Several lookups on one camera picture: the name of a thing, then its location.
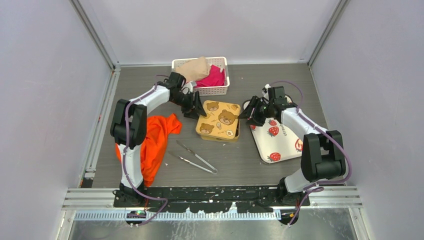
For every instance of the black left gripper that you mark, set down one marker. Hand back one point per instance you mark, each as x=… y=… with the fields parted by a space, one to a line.
x=194 y=108

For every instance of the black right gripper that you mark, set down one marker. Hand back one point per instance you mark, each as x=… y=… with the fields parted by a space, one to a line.
x=256 y=120

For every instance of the silver box lid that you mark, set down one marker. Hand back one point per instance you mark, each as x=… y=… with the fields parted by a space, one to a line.
x=220 y=117

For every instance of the gold chocolate tray box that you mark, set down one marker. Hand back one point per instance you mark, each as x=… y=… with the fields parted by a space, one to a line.
x=224 y=137

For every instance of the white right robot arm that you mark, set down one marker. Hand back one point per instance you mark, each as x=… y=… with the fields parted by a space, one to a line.
x=323 y=158

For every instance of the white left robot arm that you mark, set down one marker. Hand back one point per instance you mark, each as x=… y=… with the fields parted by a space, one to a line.
x=129 y=125

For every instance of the strawberry pattern tray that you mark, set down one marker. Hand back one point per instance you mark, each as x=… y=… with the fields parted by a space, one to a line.
x=275 y=142

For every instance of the pink cloth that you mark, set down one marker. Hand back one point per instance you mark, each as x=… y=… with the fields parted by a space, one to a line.
x=216 y=78

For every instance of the beige cloth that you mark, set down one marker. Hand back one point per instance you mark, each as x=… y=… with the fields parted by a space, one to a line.
x=193 y=69

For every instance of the orange cloth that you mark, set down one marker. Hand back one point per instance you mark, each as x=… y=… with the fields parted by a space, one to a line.
x=154 y=146

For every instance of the white plastic basket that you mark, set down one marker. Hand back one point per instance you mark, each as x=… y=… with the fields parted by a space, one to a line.
x=222 y=63

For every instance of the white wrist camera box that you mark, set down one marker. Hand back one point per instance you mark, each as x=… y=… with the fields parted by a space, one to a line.
x=189 y=87

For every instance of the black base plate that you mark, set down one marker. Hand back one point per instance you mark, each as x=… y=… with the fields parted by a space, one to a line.
x=209 y=199

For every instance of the white slotted cable duct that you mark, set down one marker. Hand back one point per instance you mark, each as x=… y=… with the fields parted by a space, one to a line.
x=139 y=215

